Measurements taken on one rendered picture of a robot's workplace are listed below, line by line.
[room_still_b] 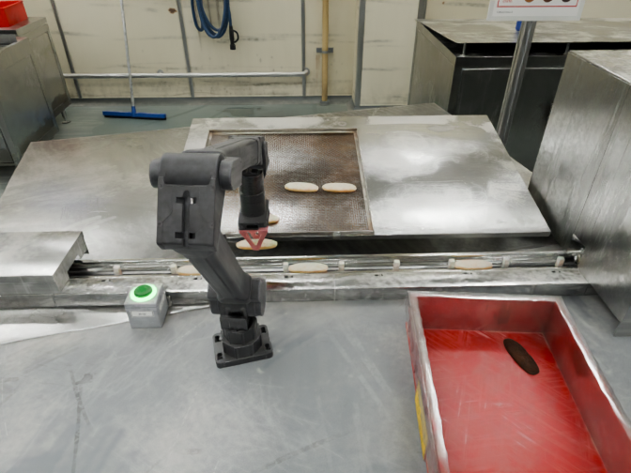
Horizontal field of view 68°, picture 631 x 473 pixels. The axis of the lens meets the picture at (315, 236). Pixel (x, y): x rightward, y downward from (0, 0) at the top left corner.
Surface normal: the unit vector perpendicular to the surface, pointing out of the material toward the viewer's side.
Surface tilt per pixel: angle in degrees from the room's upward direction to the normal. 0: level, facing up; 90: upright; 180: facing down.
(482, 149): 10
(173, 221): 55
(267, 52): 90
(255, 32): 90
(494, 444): 0
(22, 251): 0
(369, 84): 90
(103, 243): 0
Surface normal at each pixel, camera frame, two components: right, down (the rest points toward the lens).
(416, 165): 0.00, -0.70
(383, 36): 0.03, 0.58
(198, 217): -0.04, 0.00
